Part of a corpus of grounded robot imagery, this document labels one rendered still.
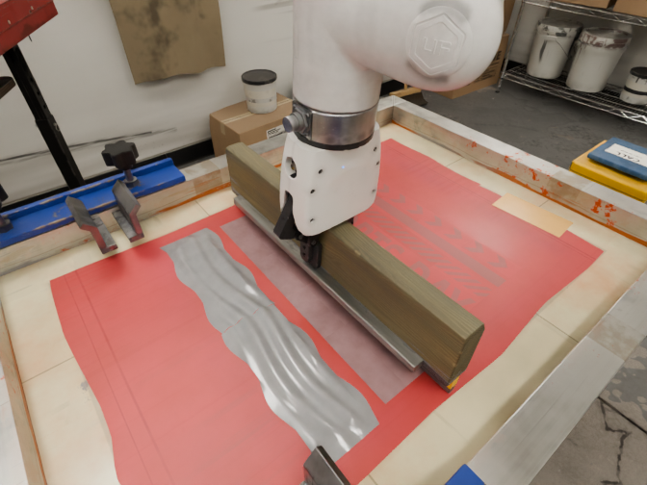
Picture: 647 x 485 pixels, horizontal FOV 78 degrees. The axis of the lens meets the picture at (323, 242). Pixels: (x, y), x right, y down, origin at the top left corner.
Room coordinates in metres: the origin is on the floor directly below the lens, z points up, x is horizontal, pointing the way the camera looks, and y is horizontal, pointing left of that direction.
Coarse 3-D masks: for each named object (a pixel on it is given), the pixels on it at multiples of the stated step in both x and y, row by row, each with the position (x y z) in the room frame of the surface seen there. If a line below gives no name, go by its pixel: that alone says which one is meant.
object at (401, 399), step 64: (512, 256) 0.39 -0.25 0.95; (576, 256) 0.39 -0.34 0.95; (320, 320) 0.28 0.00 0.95; (512, 320) 0.28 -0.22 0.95; (192, 384) 0.20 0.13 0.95; (256, 384) 0.20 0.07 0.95; (384, 384) 0.20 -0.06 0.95; (128, 448) 0.14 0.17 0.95; (192, 448) 0.14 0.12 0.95; (256, 448) 0.14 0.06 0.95; (384, 448) 0.14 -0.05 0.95
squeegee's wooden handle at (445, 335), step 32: (256, 160) 0.47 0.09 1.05; (256, 192) 0.44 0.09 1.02; (352, 256) 0.29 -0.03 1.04; (384, 256) 0.28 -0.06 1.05; (352, 288) 0.29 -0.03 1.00; (384, 288) 0.26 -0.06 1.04; (416, 288) 0.24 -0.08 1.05; (384, 320) 0.25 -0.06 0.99; (416, 320) 0.22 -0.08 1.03; (448, 320) 0.21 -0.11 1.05; (416, 352) 0.22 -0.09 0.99; (448, 352) 0.19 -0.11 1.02; (448, 384) 0.19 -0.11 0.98
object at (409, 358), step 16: (240, 208) 0.46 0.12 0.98; (256, 224) 0.42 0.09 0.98; (272, 224) 0.41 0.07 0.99; (272, 240) 0.39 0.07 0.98; (288, 240) 0.38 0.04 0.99; (320, 272) 0.32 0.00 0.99; (336, 288) 0.30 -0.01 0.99; (352, 304) 0.28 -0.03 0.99; (368, 320) 0.25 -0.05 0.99; (384, 336) 0.24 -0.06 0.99; (400, 352) 0.22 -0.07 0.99; (416, 368) 0.20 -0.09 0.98
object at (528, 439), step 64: (448, 128) 0.68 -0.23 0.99; (192, 192) 0.51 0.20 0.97; (576, 192) 0.49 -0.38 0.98; (0, 256) 0.36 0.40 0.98; (0, 320) 0.27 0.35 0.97; (640, 320) 0.25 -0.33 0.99; (0, 384) 0.18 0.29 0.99; (576, 384) 0.18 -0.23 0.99; (0, 448) 0.13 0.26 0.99; (512, 448) 0.13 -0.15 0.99
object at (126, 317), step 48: (384, 144) 0.69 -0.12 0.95; (432, 192) 0.53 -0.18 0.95; (240, 240) 0.42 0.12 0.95; (96, 288) 0.33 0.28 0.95; (144, 288) 0.33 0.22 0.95; (288, 288) 0.33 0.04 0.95; (96, 336) 0.26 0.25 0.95; (144, 336) 0.26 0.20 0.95; (192, 336) 0.26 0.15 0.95; (96, 384) 0.20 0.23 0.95
